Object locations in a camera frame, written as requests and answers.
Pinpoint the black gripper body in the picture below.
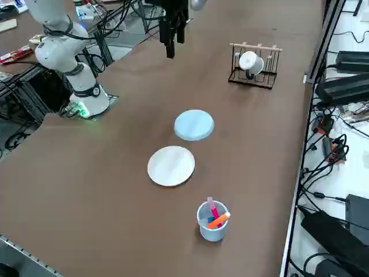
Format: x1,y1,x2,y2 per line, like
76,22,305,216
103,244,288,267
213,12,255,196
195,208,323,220
159,0,190,24

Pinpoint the white plate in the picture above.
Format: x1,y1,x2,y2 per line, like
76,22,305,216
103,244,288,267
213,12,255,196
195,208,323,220
146,145,196,188

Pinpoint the blue plate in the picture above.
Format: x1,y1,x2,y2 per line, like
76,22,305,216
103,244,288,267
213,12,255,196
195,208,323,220
174,108,216,142

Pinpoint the white mug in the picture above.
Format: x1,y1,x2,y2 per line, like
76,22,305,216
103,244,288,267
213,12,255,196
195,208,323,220
238,51,265,81

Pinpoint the blue white device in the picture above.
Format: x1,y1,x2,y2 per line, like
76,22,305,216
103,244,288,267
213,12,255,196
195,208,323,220
75,5,96,21

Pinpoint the red white packet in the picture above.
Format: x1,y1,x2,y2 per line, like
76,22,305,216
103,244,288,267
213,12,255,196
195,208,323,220
0,46,34,65

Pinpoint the wooden block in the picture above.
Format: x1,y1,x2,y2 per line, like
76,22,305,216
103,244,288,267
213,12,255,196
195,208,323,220
0,18,17,33

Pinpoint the pink marker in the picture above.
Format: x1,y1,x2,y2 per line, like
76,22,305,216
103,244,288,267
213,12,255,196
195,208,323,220
206,196,220,220

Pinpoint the orange black connector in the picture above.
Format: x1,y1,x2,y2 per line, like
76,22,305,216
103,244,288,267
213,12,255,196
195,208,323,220
313,114,335,135
322,137,349,164

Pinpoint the large black power adapter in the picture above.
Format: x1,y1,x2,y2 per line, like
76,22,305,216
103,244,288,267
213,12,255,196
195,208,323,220
315,72,369,107

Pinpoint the orange marker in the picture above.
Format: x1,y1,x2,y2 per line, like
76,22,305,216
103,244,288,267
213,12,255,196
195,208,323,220
206,212,231,229

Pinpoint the light blue pen cup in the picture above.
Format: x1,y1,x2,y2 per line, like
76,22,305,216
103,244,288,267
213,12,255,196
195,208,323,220
197,201,230,242

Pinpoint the long black power adapter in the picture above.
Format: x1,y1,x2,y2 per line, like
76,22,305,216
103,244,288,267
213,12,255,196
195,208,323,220
300,212,369,271

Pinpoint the dark grey box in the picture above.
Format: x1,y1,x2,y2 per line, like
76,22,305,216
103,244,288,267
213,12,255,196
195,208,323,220
345,193,369,238

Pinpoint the black device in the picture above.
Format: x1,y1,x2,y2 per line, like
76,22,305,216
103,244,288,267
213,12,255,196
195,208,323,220
313,253,348,277

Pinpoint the black wire cup rack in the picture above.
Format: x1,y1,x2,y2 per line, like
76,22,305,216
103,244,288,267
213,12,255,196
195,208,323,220
228,42,283,90

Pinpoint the aluminium frame post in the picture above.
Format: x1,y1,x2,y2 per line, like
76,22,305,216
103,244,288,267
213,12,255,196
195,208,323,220
304,0,347,84

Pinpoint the silver table edge rail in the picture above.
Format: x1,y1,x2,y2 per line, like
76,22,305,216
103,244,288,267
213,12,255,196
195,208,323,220
0,232,63,277

